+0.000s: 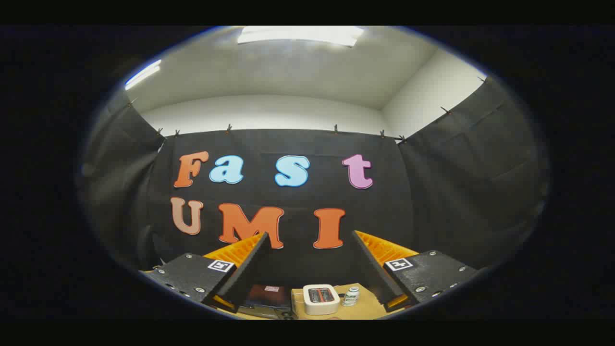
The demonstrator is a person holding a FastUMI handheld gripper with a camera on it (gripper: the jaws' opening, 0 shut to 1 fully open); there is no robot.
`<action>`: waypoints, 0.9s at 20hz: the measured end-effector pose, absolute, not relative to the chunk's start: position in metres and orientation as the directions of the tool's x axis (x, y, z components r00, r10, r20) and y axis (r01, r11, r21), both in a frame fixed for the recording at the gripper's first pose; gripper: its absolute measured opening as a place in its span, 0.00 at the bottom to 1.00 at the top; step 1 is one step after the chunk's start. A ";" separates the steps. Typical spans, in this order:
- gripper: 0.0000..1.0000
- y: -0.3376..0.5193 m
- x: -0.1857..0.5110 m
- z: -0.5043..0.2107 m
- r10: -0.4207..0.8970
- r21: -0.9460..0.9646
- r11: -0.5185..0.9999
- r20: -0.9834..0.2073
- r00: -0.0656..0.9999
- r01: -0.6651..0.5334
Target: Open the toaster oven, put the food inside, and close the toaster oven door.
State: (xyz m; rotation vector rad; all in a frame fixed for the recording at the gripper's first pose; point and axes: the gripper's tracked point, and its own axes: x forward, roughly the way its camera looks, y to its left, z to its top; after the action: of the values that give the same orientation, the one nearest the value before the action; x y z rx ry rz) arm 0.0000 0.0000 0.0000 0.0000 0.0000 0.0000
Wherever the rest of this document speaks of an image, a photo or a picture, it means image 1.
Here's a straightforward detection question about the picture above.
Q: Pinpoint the white pop-up toaster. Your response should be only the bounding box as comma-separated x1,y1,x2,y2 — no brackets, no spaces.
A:
303,284,341,316

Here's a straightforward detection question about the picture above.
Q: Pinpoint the large ceiling light panel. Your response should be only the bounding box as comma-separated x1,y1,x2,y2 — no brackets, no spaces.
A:
238,26,366,48

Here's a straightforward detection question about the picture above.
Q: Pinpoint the narrow ceiling light strip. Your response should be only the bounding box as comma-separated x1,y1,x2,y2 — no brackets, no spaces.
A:
125,59,162,91

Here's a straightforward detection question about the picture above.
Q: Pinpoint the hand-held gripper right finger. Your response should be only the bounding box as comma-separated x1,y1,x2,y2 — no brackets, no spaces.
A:
352,230,480,313

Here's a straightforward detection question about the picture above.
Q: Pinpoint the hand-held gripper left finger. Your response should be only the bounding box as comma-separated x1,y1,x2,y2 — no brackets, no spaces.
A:
143,232,271,314

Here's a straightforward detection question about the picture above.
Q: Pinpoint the black toaster oven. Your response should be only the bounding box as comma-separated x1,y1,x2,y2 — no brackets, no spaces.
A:
243,284,295,319

